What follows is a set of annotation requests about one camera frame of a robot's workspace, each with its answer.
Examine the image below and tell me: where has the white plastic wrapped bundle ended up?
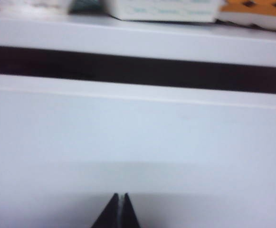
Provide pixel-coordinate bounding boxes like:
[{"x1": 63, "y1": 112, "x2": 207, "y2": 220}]
[{"x1": 0, "y1": 0, "x2": 69, "y2": 15}]

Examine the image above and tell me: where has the white cabinet drawer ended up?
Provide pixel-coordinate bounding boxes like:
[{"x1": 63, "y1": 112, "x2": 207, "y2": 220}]
[{"x1": 0, "y1": 72, "x2": 276, "y2": 228}]

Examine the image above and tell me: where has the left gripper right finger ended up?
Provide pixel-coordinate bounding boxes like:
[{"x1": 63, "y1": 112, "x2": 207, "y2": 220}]
[{"x1": 121, "y1": 193, "x2": 141, "y2": 228}]

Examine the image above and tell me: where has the orange package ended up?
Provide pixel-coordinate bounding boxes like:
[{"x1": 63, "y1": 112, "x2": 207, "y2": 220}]
[{"x1": 215, "y1": 0, "x2": 276, "y2": 33}]

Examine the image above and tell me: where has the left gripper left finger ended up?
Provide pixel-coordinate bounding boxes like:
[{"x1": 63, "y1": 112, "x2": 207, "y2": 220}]
[{"x1": 91, "y1": 193, "x2": 120, "y2": 228}]

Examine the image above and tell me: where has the white sideboard cabinet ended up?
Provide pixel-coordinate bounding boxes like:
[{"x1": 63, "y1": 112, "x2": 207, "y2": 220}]
[{"x1": 0, "y1": 7, "x2": 276, "y2": 95}]

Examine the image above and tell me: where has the white printed paper box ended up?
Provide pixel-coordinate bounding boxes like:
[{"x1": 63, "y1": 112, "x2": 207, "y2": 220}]
[{"x1": 108, "y1": 0, "x2": 221, "y2": 24}]

